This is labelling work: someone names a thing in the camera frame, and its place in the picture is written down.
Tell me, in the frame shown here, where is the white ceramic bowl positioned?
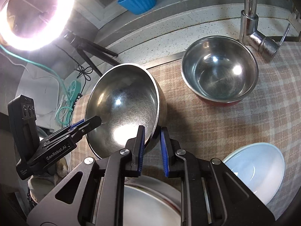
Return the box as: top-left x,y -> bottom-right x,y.
223,142 -> 285,205

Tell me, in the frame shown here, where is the chrome kitchen faucet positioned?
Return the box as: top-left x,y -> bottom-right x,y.
239,0 -> 290,62

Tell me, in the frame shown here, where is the teal round power strip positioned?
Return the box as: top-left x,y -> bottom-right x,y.
67,80 -> 82,105

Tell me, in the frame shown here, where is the floral ceramic plate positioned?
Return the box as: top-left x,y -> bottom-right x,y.
94,175 -> 212,226

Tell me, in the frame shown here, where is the white gloved left hand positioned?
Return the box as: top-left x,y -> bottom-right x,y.
27,158 -> 68,204

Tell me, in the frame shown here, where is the red steel bowl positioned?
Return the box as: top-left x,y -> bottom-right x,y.
181,36 -> 259,106

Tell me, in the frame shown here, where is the large stainless steel bowl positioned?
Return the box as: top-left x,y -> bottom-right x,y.
85,64 -> 167,159

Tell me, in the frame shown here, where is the black cable with remote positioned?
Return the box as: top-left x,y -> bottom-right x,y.
53,43 -> 95,106

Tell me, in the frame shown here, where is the black mini tripod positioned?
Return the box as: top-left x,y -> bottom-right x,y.
64,31 -> 120,76

